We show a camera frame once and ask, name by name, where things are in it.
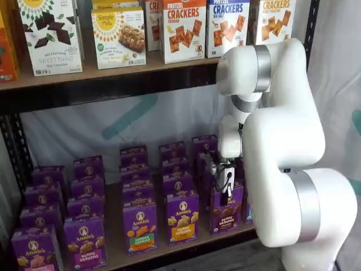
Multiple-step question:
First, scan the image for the purple Annie's box yellow label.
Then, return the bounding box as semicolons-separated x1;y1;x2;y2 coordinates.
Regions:
166;191;200;246

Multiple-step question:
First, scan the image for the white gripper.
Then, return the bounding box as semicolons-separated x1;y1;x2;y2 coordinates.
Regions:
215;162;236;206

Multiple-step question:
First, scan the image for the white translucent plastic sheet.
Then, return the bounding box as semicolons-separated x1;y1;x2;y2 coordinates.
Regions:
19;84;245;184

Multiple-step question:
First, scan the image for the purple Annie's bunny grahams box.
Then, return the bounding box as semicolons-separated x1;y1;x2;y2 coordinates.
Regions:
63;216;108;268

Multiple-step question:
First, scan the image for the purple Annie's box pink label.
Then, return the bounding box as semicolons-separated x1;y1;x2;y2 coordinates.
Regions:
11;225;60;271

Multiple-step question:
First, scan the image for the teal tape strip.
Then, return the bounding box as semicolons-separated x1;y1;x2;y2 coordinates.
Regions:
101;94;158;141

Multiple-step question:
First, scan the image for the orange cheddar pretzel crackers box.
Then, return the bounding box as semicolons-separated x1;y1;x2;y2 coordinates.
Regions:
159;0;207;65

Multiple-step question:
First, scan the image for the purple Annie's box green label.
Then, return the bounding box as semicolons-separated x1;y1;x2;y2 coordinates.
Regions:
122;202;158;256

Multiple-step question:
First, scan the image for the purple Annie's chocolate bunny box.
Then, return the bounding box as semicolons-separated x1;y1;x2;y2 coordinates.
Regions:
210;183;244;235

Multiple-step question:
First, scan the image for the white Sweet Thins box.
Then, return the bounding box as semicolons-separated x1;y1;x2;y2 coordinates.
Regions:
16;0;85;77

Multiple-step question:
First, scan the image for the black metal shelf frame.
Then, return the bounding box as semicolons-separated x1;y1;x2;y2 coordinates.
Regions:
0;0;321;271

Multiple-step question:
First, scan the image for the yellow pretzel crackers box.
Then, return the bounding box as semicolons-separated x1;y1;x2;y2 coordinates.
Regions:
248;0;297;46

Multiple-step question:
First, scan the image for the orange snack box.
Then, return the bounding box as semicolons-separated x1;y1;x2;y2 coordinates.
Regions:
0;8;20;82

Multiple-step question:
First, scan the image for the red pretzel crackers box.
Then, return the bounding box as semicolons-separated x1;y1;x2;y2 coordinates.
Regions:
144;0;164;53

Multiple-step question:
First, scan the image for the blue sea salt crackers box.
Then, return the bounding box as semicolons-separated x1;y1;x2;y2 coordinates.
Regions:
205;0;251;59

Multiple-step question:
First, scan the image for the purple Annie's box teal label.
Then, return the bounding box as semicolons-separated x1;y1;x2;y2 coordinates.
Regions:
243;194;254;225

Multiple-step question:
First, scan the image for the Simple Mills almond bar box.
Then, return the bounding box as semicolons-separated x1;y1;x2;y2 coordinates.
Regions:
91;7;147;71
92;0;141;11

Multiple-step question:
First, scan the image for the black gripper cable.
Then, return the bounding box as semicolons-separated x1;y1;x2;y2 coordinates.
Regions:
202;152;231;194

